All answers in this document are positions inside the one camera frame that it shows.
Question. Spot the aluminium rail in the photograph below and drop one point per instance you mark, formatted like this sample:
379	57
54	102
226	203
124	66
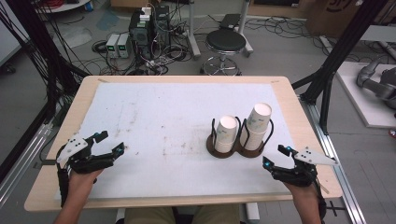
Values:
21	165
339	174

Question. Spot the black computer tower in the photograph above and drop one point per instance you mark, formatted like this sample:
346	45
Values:
146	34

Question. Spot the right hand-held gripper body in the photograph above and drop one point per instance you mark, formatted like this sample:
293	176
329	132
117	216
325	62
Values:
299	174

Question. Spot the person's right hand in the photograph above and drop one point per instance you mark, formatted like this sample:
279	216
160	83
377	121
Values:
300	192

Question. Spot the white table mat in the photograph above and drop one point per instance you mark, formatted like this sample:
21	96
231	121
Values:
168	124

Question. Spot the person's left leg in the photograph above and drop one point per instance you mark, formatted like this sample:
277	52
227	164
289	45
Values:
149	217

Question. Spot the black metal frame post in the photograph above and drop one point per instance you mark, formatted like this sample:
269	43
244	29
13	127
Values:
40	46
342	46

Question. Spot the person's right leg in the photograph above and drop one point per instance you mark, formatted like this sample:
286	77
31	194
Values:
216	215

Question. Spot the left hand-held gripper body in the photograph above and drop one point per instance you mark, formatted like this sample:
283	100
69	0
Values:
90	163

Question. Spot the light wooden table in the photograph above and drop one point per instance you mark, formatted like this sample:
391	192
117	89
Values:
299	102

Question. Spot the white floor platform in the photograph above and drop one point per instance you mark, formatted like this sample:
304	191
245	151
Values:
361	99

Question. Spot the black round stool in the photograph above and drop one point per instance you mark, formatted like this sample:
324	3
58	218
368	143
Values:
225	40

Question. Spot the white table leg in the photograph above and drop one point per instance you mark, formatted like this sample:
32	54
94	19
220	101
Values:
252	213

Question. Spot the black flat device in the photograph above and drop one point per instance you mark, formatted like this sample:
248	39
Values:
229	21

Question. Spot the single white paper cup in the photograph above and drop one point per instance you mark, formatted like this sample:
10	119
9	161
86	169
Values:
226	133

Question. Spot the person's leg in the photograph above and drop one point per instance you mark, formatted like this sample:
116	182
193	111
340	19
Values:
149	217
216	215

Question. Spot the grey power supply unit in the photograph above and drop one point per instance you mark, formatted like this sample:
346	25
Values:
123	45
112	45

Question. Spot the person's left hand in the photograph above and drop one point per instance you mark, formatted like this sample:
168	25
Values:
81	183

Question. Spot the white stand leg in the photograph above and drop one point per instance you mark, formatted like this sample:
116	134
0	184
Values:
193	31
245	28

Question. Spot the cardboard box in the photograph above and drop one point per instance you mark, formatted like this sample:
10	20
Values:
330	15

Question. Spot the brown double cup holder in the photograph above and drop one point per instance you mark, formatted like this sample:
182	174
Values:
236	151

